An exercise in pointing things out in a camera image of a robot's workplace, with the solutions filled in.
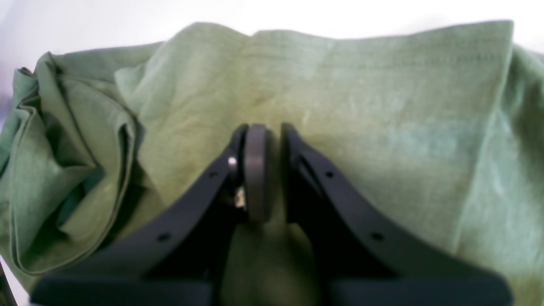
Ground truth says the olive green T-shirt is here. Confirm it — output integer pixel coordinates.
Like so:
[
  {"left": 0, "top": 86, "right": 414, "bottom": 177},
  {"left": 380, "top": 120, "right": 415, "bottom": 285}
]
[{"left": 1, "top": 21, "right": 543, "bottom": 306}]

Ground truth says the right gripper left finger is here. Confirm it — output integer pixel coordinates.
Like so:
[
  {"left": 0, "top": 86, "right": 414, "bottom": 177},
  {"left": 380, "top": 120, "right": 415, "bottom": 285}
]
[{"left": 30, "top": 124, "right": 269, "bottom": 306}]

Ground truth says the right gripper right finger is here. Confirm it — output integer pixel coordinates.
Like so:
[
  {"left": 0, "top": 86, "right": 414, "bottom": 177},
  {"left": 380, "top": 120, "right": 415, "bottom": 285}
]
[{"left": 280, "top": 123, "right": 514, "bottom": 306}]

